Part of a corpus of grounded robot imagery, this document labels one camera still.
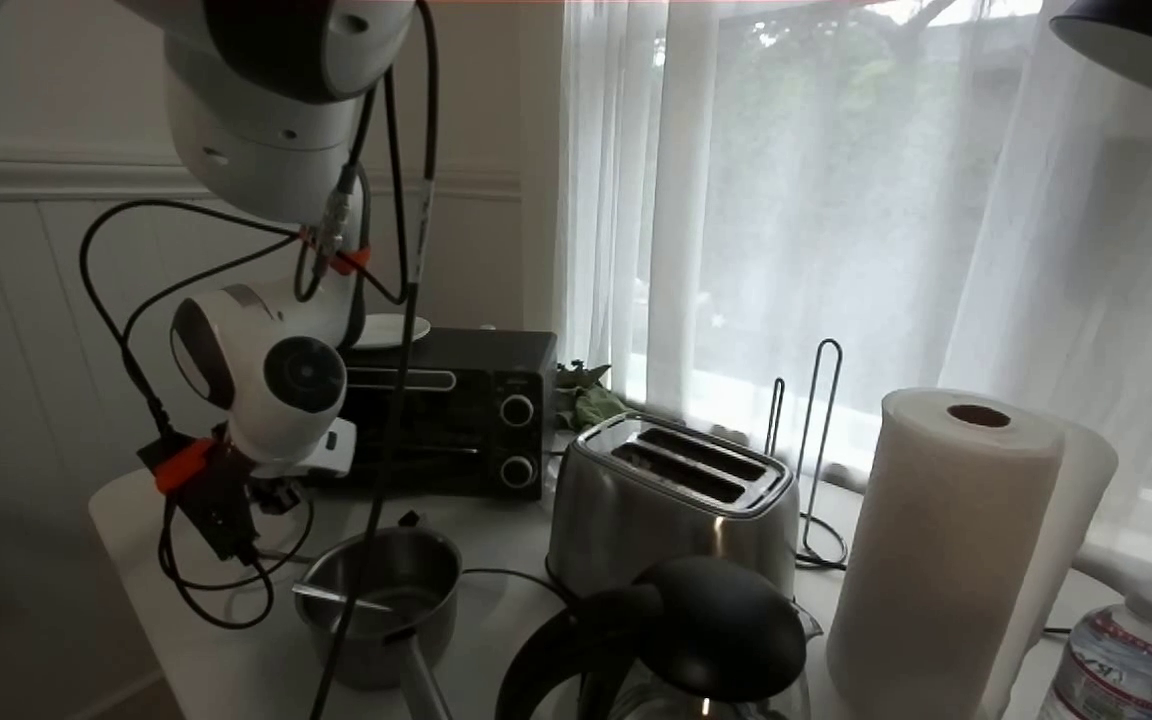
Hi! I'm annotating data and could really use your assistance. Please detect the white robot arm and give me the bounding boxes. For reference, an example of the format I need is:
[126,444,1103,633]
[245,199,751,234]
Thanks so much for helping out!
[121,0,416,476]

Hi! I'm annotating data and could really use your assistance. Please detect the black toaster oven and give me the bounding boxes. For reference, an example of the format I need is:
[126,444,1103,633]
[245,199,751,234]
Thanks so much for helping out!
[342,329,557,500]

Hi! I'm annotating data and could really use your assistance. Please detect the plastic water bottle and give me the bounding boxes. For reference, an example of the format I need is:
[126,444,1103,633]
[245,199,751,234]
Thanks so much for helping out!
[1038,587,1152,720]

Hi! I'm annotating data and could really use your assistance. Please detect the green plant leaves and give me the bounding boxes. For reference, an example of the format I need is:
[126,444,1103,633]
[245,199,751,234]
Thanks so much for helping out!
[550,359,626,433]

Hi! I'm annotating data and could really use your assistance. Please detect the silver two-slot toaster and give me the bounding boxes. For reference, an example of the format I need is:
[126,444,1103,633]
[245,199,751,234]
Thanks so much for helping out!
[543,414,796,596]

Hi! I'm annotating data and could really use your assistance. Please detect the white plate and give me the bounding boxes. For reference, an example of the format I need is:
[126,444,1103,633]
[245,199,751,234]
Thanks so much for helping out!
[359,314,433,354]

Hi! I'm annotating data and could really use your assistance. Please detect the small steel saucepan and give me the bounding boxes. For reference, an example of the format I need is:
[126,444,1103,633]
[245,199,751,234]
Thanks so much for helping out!
[292,511,461,720]

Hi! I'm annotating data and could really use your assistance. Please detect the black glass coffee carafe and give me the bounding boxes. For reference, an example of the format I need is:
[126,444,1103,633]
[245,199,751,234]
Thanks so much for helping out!
[497,557,807,720]

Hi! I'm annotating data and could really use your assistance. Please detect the white sheer curtain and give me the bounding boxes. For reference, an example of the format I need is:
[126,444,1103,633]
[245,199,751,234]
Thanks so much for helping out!
[561,0,1152,567]

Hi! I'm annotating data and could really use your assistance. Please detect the white paper towel roll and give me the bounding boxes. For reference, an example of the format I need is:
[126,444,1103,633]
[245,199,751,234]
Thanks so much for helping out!
[828,388,1116,720]

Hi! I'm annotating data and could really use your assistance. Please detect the black toaster power cord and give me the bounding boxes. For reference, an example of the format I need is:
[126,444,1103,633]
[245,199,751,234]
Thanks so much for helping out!
[457,563,567,604]

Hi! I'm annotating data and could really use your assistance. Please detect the wire paper towel holder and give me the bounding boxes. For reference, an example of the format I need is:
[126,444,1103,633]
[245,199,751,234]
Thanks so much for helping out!
[792,337,846,572]

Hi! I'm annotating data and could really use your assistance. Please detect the black cable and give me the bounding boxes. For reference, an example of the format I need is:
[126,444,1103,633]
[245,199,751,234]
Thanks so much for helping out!
[72,0,449,720]

